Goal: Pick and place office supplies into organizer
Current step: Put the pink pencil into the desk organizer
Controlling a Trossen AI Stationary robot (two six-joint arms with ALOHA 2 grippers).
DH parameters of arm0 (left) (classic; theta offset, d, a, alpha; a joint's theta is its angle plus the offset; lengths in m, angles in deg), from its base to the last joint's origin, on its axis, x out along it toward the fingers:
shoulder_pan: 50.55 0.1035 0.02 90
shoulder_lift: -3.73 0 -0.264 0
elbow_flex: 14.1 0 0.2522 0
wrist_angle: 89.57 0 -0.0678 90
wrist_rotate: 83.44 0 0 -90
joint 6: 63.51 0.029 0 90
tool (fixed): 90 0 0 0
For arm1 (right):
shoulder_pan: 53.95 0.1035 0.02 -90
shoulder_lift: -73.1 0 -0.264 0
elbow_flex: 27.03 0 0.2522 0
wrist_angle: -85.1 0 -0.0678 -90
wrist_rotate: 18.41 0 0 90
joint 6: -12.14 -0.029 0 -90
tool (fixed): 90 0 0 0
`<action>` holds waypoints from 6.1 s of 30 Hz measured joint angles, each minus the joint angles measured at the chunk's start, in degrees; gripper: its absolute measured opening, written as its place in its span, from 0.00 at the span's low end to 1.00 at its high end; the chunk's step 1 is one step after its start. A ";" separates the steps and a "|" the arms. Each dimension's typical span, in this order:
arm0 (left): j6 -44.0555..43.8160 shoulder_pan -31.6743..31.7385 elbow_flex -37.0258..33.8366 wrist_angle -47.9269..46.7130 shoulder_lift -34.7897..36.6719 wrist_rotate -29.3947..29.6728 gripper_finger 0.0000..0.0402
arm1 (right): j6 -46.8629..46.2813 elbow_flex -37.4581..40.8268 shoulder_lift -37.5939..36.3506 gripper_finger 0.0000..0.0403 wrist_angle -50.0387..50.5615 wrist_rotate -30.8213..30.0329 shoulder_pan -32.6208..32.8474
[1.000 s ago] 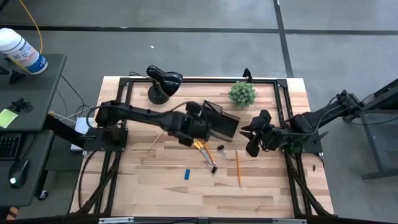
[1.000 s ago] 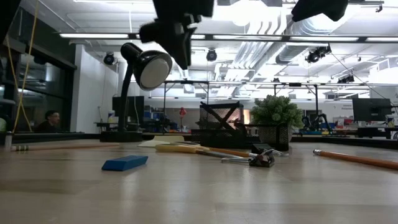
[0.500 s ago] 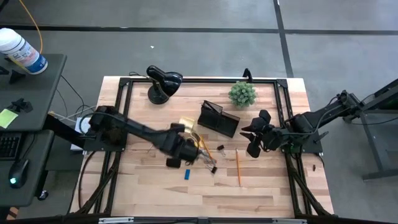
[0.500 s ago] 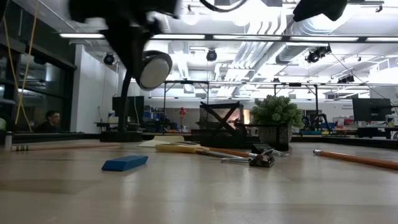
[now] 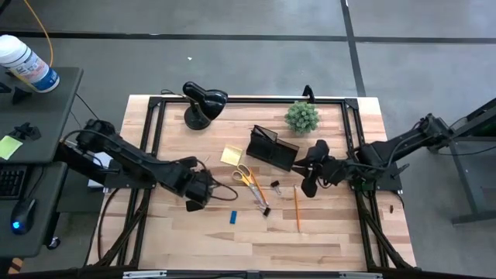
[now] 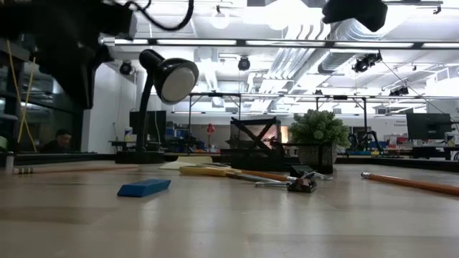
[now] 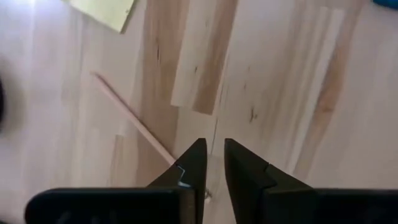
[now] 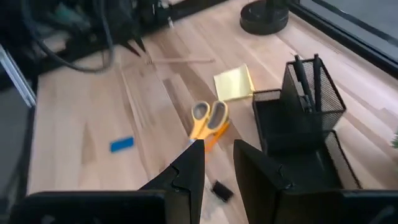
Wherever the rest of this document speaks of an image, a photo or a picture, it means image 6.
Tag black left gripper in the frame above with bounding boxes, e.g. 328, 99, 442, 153
34, 37, 116, 110

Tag natural wood pencil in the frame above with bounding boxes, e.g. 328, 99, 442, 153
12, 163, 139, 176

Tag blue eraser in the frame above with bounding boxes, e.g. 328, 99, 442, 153
117, 178, 172, 199

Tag yellow sticky note pad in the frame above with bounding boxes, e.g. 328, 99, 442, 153
158, 156, 214, 171

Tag yellow-handled scissors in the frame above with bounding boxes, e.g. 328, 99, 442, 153
178, 163, 291, 183

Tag orange pencil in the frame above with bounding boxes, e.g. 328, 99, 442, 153
238, 169, 298, 182
360, 171, 459, 197

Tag black mesh desk organizer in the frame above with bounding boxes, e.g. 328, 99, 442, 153
219, 116, 335, 174

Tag black ceiling spotlight cluster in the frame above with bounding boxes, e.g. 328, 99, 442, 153
351, 52, 383, 74

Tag person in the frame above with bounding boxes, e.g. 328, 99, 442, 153
39, 128, 73, 154

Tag overhead light bar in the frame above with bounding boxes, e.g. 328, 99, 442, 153
98, 37, 459, 50

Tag dark computer monitor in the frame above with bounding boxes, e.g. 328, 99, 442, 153
129, 110, 168, 136
406, 113, 453, 141

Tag black desk lamp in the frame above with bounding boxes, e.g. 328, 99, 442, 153
115, 49, 200, 165

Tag green artificial potted plant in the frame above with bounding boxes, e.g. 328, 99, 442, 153
288, 109, 351, 166

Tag white pendant bulb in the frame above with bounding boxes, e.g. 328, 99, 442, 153
210, 4, 231, 30

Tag black background desk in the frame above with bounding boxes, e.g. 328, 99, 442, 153
411, 144, 459, 161

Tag yellow cable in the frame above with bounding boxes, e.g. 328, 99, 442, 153
6, 39, 39, 153

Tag black background rig frame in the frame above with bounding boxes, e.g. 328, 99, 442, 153
314, 94, 369, 144
188, 92, 242, 144

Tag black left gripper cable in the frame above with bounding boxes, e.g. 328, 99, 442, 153
123, 0, 195, 32

